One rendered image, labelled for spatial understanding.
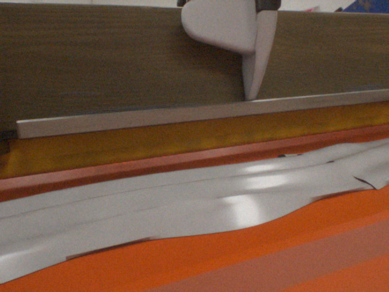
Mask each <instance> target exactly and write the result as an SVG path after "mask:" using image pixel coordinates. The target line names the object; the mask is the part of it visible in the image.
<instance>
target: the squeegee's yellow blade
mask: <svg viewBox="0 0 389 292"><path fill-rule="evenodd" d="M385 114H389V101H386V102H379V103H369V104H358V105H348V106H341V107H330V108H320V109H310V110H303V111H292V112H282V113H276V114H265V115H254V116H244V117H238V118H227V119H216V120H210V121H199V122H189V123H178V124H172V125H161V126H151V127H140V128H134V129H123V130H113V131H107V132H96V133H85V134H74V135H69V136H58V137H47V138H36V139H30V140H19V139H18V138H17V139H10V140H8V141H9V146H10V153H7V154H4V155H2V156H0V163H5V162H14V161H19V160H28V159H37V158H45V157H51V156H60V155H69V154H78V153H83V152H92V151H101V150H106V149H115V148H124V147H133V146H138V145H147V144H156V143H165V142H170V141H179V140H188V139H193V138H202V137H211V136H220V135H226V134H235V133H243V132H252V131H257V130H266V129H275V128H281V127H290V126H299V125H307V124H312V123H321V122H330V121H339V120H345V119H354V118H363V117H367V116H376V115H385Z"/></svg>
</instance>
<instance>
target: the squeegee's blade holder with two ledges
mask: <svg viewBox="0 0 389 292"><path fill-rule="evenodd" d="M386 101H389V89H380V90H367V91H360V92H346V93H333V94H320V95H312V96H299V97H286V98H273V99H265V100H252V101H239V102H232V103H219V104H206V105H192V106H185V107H171V108H158V109H145V110H138V111H125V112H111V113H104V114H91V115H78V116H65V117H57V118H44V119H31V120H24V121H16V128H17V134H18V137H19V140H30V139H36V138H47V137H58V136H69V135H74V134H85V133H96V132H107V131H113V130H123V129H134V128H140V127H151V126H161V125H172V124H178V123H189V122H199V121H210V120H216V119H227V118H238V117H244V116H254V115H265V114H276V113H282V112H292V111H303V110H314V109H320V108H330V107H341V106H348V105H358V104H369V103H379V102H386Z"/></svg>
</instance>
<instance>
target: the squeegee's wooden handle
mask: <svg viewBox="0 0 389 292"><path fill-rule="evenodd" d="M182 8H183V7H170V6H135V5H100V4H82V3H47V2H12V1H0V140H10V139H17V138H19V137H18V134H17V128H16V121H24V120H31V119H44V118H57V117H65V116H78V115H91V114H104V113H111V112H125V111H138V110H151V109H158V108H171V107H185V106H192V105H206V104H219V103H232V102H239V101H245V100H244V90H243V80H242V74H241V71H242V62H243V57H242V54H239V53H235V52H232V51H229V50H226V49H222V48H219V47H216V46H212V45H209V44H206V43H202V42H199V41H196V40H194V39H192V38H191V37H190V36H189V35H188V34H187V33H186V32H185V30H184V28H183V25H182V18H181V13H182ZM380 89H389V14H384V13H349V12H313V11H295V10H278V11H277V23H276V30H275V34H274V39H273V44H272V47H271V51H270V56H269V59H268V62H267V67H266V71H265V74H264V77H263V80H262V83H261V85H260V88H259V91H258V94H257V97H256V99H254V100H265V99H273V98H286V97H299V96H312V95H320V94H333V93H346V92H360V91H367V90H380Z"/></svg>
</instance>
